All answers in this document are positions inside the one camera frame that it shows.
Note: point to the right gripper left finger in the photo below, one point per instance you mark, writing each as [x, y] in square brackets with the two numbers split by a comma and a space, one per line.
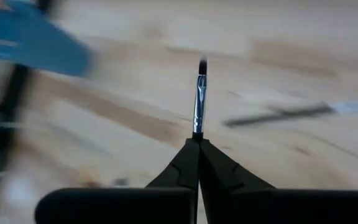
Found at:
[185, 171]

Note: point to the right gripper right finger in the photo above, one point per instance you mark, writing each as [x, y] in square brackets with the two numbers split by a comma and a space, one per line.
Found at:
[225, 186]

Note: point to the thin paintbrush light tip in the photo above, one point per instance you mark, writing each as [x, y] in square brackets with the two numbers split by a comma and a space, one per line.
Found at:
[199, 109]

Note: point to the thin black paintbrush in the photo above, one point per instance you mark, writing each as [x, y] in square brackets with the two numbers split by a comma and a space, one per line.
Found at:
[278, 115]

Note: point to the blue plastic cup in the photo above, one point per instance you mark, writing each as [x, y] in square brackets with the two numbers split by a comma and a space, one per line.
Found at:
[36, 40]

